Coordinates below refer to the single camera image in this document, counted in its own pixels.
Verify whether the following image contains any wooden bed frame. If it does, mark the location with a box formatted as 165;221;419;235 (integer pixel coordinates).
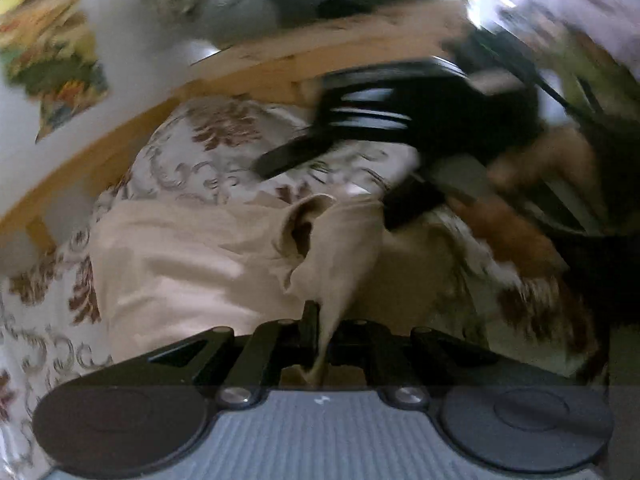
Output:
0;0;481;256

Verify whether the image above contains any beige hooded jacket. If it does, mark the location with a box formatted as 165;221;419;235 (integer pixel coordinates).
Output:
89;192;393;387

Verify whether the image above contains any landscape wall poster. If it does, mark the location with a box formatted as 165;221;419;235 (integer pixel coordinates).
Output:
0;0;110;144

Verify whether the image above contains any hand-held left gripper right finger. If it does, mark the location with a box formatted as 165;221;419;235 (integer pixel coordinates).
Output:
329;319;527;407

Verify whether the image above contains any person's right hand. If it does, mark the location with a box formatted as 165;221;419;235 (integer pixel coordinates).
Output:
450;127;594;278

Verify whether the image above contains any floral bed sheet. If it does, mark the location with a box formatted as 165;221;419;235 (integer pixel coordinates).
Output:
0;95;611;480

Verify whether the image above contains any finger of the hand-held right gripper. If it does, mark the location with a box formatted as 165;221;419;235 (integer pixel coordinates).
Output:
381;177;449;232
256;127;352;180

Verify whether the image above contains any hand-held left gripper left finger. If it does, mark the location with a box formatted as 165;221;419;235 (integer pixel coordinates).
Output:
105;301;321;407

